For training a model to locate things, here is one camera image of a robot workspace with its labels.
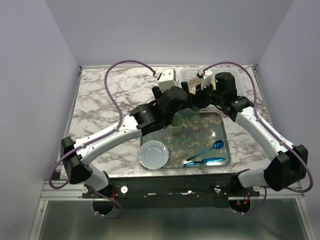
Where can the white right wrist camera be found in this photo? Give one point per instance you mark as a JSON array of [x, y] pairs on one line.
[[206, 77]]

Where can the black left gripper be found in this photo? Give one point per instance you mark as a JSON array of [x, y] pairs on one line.
[[188, 103]]

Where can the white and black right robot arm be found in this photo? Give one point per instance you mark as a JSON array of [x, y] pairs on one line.
[[288, 162]]

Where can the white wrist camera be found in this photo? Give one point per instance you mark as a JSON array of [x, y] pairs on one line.
[[206, 77], [167, 79]]

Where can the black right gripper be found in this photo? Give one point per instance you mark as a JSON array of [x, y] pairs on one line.
[[199, 101]]

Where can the blue metallic knife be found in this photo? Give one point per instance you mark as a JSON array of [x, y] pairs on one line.
[[192, 162]]

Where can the teal glazed ceramic mug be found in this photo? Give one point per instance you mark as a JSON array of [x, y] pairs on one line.
[[188, 113]]

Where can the light green ceramic cup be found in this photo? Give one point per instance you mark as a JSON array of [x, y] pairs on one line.
[[176, 125]]

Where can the white perforated plastic bin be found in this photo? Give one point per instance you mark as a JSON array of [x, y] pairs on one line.
[[189, 72]]

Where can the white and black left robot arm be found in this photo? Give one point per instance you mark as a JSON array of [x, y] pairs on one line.
[[144, 119]]

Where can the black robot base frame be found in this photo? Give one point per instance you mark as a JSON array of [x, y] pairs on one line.
[[179, 191]]

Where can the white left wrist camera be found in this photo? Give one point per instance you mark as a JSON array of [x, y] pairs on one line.
[[167, 79]]

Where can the teal floral serving tray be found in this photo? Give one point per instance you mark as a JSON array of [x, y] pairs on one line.
[[198, 134]]

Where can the patterned small ceramic bowl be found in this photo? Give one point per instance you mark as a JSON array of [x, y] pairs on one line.
[[192, 84]]

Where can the blue metallic spoon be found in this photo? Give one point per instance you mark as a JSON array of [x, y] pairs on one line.
[[216, 146]]

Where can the light blue scalloped plate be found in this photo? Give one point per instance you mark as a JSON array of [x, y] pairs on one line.
[[153, 155]]

